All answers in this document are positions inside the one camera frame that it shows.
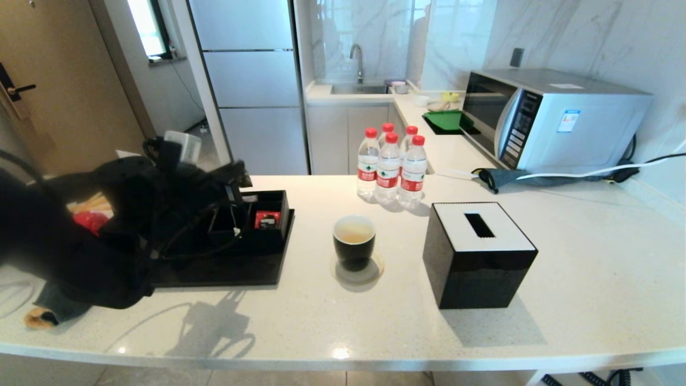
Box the green plastic tray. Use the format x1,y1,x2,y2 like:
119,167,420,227
422,109,478,132

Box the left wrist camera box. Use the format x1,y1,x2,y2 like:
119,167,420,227
163,130,203,165

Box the grey cloth tan end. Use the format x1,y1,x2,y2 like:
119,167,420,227
24,283,93,329

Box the silver microwave oven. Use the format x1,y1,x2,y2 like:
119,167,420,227
462,67,654,173

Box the black microwave power cable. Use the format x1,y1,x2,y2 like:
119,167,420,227
619,134,686,179

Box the black coiled cable with plug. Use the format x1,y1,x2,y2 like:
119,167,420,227
541,367,644,386

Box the round white coaster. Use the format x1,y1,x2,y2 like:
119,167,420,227
330,252,385,286

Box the white kitchen cabinets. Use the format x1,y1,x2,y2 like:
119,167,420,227
307,102,402,175

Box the black tissue box white lid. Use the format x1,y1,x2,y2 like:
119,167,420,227
423,202,539,310

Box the steel kitchen sink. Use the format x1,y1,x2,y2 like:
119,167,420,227
330,82,392,95

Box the black organizer box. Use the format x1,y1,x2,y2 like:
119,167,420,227
209,190,290,256

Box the orange toy fry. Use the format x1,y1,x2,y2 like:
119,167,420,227
70,194,111,213

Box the chrome kitchen faucet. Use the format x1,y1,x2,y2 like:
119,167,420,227
349,43,366,84

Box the black serving tray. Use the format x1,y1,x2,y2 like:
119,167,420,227
153,209,295,288

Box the white refrigerator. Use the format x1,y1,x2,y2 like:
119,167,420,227
188,0,310,175

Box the black mug white inside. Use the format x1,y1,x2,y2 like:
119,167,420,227
333,216,377,272

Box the brown wooden door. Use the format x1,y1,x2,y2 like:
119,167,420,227
0,0,156,175

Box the black door handle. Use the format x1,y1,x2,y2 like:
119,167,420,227
0,63,36,101

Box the red toy apple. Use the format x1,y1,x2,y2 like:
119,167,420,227
72,211,110,236

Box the window with dark frame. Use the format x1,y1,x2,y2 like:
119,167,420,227
127,0,173,61

